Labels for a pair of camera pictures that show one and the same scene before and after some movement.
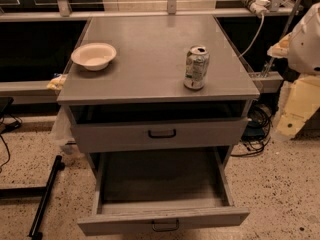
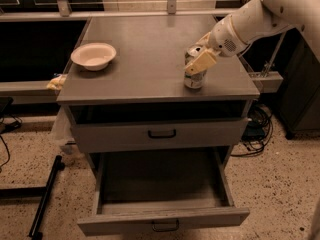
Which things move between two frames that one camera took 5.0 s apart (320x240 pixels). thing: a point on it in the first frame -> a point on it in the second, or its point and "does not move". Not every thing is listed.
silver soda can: (197, 63) does not move
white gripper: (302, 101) -> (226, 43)
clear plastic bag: (62, 132) does not move
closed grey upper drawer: (139, 134) does not move
